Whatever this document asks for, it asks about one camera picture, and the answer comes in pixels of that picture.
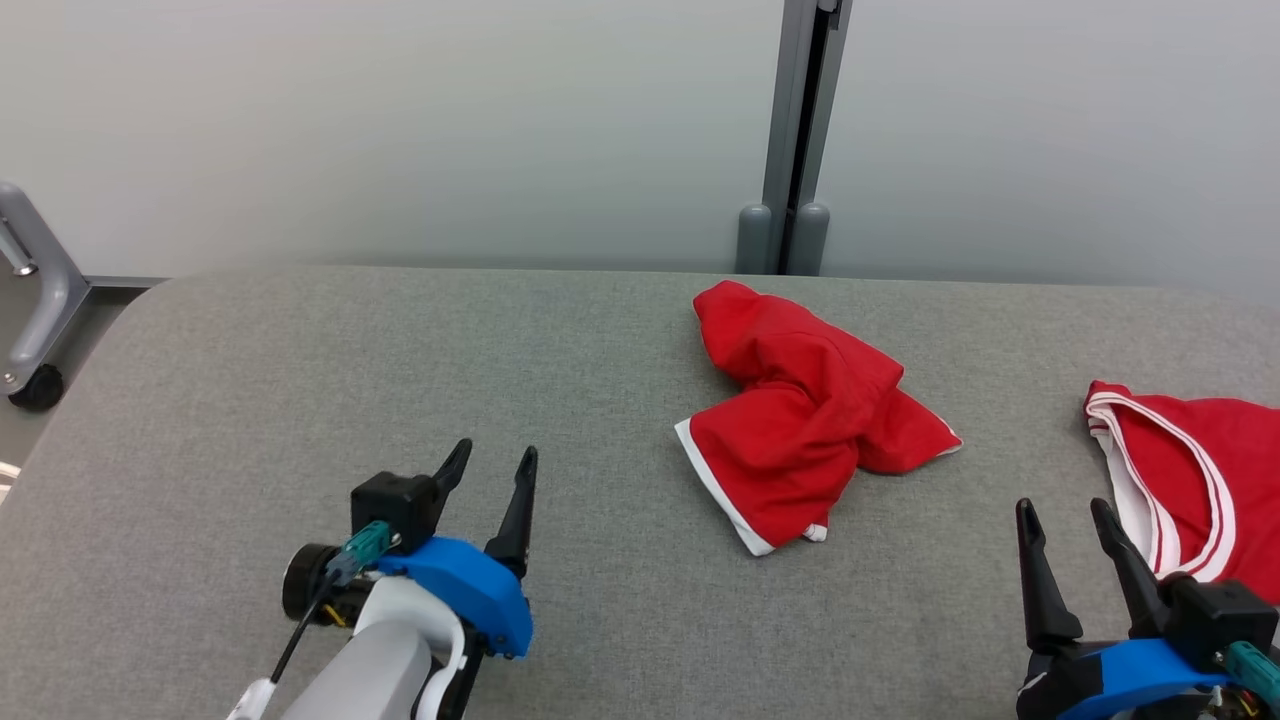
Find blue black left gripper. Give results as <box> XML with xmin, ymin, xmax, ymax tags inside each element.
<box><xmin>375</xmin><ymin>438</ymin><xmax>540</xmax><ymax>659</ymax></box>

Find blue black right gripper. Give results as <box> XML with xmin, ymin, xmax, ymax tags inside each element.
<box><xmin>1015</xmin><ymin>498</ymin><xmax>1236</xmax><ymax>720</ymax></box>

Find red jersey with white sleeves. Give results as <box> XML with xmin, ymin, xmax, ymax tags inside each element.
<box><xmin>1084</xmin><ymin>380</ymin><xmax>1280</xmax><ymax>606</ymax></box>

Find red shorts with white waistband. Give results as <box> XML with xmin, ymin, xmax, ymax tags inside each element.
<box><xmin>675</xmin><ymin>280</ymin><xmax>964</xmax><ymax>557</ymax></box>

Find grey fabric sofa cushion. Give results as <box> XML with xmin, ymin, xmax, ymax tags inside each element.
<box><xmin>0</xmin><ymin>265</ymin><xmax>1280</xmax><ymax>720</ymax></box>

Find black caster wheel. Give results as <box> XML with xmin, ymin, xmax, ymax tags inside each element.
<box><xmin>8</xmin><ymin>364</ymin><xmax>65</xmax><ymax>412</ymax></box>

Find grey metal cart leg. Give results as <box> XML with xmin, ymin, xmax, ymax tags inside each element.
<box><xmin>0</xmin><ymin>180</ymin><xmax>93</xmax><ymax>396</ymax></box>

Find black left cable teal plug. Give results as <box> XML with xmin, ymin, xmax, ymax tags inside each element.
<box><xmin>268</xmin><ymin>520</ymin><xmax>393</xmax><ymax>691</ymax></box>

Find black cable teal plug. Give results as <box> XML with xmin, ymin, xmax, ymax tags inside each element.
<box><xmin>1225</xmin><ymin>640</ymin><xmax>1280</xmax><ymax>713</ymax></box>
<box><xmin>268</xmin><ymin>520</ymin><xmax>393</xmax><ymax>691</ymax></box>

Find black right cable teal plug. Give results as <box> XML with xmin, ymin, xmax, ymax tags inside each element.
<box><xmin>1225</xmin><ymin>640</ymin><xmax>1280</xmax><ymax>713</ymax></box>

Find white left cable tag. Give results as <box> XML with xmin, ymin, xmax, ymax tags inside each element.
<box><xmin>225</xmin><ymin>678</ymin><xmax>276</xmax><ymax>720</ymax></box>

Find grey metal partition post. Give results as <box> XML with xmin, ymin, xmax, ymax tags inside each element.
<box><xmin>735</xmin><ymin>0</ymin><xmax>853</xmax><ymax>277</ymax></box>

